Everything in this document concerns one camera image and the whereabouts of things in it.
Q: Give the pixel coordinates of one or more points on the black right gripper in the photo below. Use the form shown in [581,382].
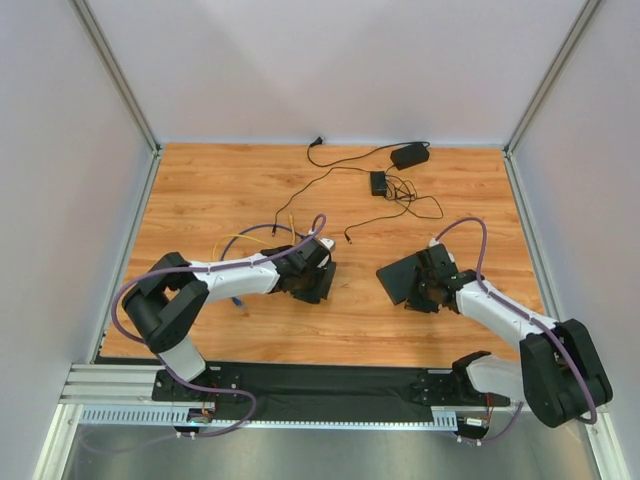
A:
[417,288]

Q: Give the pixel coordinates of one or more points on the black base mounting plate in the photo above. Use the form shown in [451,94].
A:
[294,392]

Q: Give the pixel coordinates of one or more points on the small black power adapter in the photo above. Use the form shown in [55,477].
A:
[378,183]

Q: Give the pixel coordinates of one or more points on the aluminium frame rail front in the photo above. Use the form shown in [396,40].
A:
[128,384]

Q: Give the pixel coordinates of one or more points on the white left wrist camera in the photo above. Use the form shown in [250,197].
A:
[329,244]

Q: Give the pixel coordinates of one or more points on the large black power adapter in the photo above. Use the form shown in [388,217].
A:
[410,155]

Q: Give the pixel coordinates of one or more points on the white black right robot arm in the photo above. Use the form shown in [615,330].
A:
[559,374]

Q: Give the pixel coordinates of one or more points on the aluminium right corner post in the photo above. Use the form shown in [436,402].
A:
[564,53]

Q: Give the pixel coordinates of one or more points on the aluminium left corner post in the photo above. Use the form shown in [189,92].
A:
[98,39]

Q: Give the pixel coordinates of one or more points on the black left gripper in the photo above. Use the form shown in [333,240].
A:
[314,281]

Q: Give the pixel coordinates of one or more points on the grey slotted cable duct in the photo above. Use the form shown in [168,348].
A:
[183,417]

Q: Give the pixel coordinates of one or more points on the aluminium corner post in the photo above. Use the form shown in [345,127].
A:
[564,53]
[98,39]

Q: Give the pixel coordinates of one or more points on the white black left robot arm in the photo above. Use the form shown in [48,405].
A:
[164,303]

